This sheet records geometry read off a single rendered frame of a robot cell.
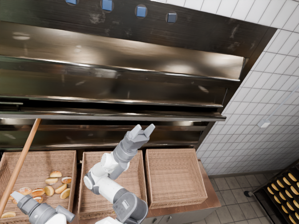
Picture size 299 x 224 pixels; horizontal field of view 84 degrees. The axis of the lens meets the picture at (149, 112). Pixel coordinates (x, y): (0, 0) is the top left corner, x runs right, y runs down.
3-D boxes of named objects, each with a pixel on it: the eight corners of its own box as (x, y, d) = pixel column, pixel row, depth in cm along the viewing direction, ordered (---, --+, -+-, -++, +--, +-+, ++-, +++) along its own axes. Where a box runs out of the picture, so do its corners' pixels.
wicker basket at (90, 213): (83, 166, 169) (82, 150, 152) (138, 163, 185) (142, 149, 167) (77, 221, 135) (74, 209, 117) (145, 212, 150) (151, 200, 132)
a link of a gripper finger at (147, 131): (151, 122, 70) (143, 132, 72) (155, 128, 68) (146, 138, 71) (153, 122, 71) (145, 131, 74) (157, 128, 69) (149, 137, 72)
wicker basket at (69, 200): (13, 168, 154) (2, 150, 137) (78, 165, 170) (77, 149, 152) (-14, 230, 120) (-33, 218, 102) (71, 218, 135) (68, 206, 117)
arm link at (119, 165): (131, 146, 80) (120, 159, 85) (111, 141, 74) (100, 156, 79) (135, 167, 71) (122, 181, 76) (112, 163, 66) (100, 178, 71)
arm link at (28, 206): (10, 208, 71) (30, 224, 68) (30, 189, 78) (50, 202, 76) (18, 218, 79) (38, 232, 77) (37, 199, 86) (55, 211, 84)
